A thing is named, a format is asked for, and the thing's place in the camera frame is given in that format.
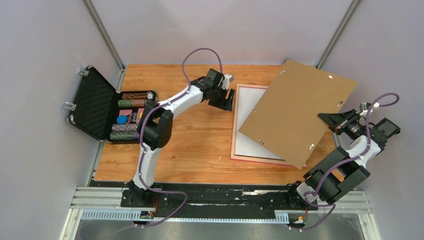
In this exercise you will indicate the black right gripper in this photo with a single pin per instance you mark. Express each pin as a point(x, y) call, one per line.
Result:
point(334, 121)

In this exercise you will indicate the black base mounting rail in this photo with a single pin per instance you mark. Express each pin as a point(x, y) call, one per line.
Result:
point(214, 201)

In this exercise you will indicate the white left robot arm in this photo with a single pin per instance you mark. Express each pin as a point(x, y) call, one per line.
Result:
point(156, 124)

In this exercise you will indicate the blue round chip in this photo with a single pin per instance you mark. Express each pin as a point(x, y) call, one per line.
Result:
point(121, 119)

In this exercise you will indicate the black poker chip case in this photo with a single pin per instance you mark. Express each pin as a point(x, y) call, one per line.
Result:
point(97, 105)

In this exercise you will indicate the brown cardboard backing board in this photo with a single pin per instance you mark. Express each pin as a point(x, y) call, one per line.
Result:
point(305, 91)

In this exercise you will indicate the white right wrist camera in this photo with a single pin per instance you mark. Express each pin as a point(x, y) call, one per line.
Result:
point(365, 108)

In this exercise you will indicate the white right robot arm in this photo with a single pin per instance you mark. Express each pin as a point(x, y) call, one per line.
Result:
point(343, 169)

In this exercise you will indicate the wooden picture frame pink inlay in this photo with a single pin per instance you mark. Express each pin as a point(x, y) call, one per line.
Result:
point(260, 133)

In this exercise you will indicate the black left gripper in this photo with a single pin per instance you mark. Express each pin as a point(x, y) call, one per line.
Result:
point(227, 104)

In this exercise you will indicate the city buildings photo print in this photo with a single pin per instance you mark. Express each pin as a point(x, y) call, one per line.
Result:
point(242, 147)

